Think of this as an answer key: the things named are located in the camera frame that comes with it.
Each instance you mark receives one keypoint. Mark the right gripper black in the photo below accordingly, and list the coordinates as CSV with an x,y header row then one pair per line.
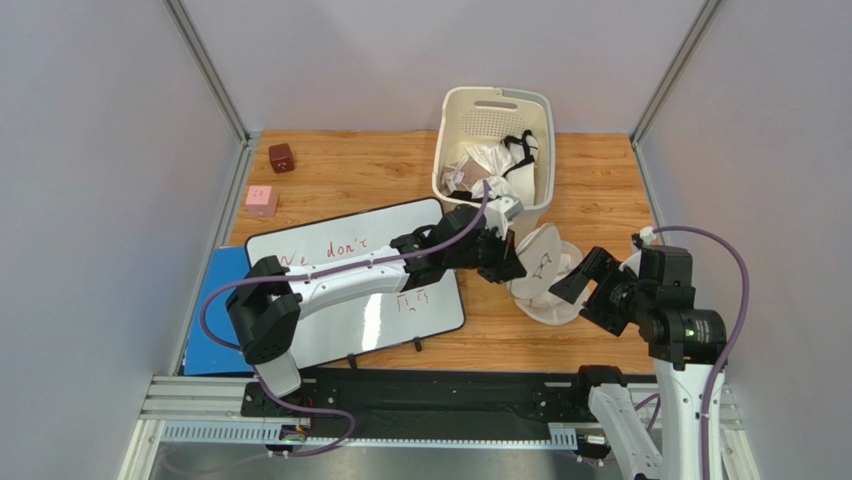
x,y
594,285

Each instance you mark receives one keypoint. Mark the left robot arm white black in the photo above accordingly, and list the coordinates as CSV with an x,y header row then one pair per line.
x,y
267,305

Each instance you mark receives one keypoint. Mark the aluminium rail frame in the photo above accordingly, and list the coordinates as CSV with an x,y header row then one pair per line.
x,y
208,410

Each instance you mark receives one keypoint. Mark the white garment in basket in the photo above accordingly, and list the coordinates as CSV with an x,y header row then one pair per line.
x,y
475,164

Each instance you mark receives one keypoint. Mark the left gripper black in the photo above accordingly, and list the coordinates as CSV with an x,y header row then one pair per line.
x,y
507,266

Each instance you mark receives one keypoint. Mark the white mesh laundry bag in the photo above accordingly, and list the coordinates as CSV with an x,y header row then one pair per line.
x,y
547,259

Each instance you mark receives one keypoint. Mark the pink cube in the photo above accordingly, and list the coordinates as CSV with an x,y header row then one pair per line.
x,y
261,201

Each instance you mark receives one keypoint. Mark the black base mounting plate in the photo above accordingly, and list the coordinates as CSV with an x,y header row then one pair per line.
x,y
445,405

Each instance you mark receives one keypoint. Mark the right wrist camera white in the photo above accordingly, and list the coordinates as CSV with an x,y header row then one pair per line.
x,y
645,236

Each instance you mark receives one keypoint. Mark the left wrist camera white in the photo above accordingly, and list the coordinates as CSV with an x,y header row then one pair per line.
x,y
500,214

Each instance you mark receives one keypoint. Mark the brown cube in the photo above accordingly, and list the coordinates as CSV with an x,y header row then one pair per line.
x,y
281,158

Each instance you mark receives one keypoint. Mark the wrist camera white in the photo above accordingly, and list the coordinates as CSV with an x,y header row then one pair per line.
x,y
500,214
645,236

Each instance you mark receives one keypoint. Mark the cream plastic laundry basket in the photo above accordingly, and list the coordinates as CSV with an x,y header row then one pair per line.
x,y
476,114

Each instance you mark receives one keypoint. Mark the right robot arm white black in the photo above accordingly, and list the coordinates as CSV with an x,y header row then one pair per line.
x,y
654,291

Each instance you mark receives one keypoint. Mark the whiteboard with red writing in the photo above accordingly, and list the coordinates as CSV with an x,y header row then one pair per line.
x,y
368,323

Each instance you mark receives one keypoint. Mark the black and white bra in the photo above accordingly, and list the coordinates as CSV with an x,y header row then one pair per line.
x,y
524,152

